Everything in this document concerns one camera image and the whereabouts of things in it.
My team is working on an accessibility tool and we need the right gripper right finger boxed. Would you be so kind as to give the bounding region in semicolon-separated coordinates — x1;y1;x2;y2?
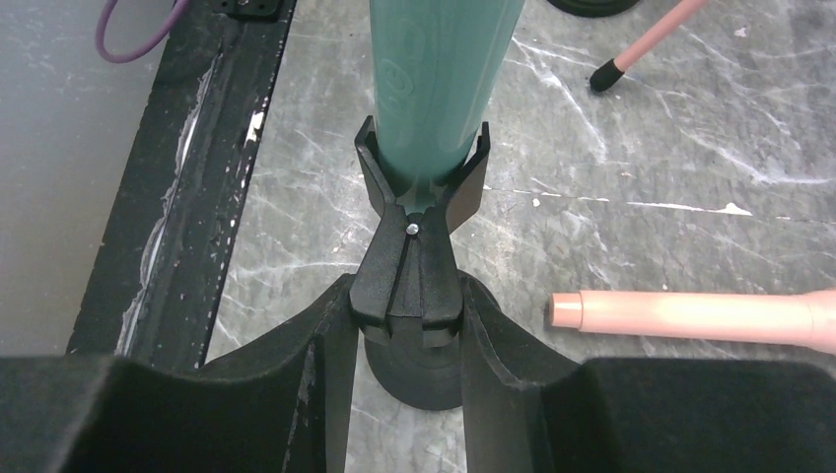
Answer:
460;276;835;472

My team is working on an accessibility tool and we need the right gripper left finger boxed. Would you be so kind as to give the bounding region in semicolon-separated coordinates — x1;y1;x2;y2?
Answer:
1;275;358;472

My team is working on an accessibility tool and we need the black mic stand with clip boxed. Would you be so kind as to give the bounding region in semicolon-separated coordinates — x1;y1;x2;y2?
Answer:
349;117;491;411

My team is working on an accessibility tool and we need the green toy microphone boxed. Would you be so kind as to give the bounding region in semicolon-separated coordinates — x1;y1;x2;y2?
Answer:
370;0;523;212

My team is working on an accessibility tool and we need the pink music stand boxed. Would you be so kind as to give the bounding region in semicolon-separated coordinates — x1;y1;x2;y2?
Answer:
589;0;709;93

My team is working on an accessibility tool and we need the pink toy microphone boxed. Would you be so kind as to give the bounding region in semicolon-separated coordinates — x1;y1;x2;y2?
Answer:
546;289;835;355

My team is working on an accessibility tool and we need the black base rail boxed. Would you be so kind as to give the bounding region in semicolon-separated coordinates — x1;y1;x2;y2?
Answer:
66;1;296;372

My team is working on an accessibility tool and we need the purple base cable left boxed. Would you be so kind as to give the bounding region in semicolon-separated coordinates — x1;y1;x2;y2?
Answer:
95;0;192;65

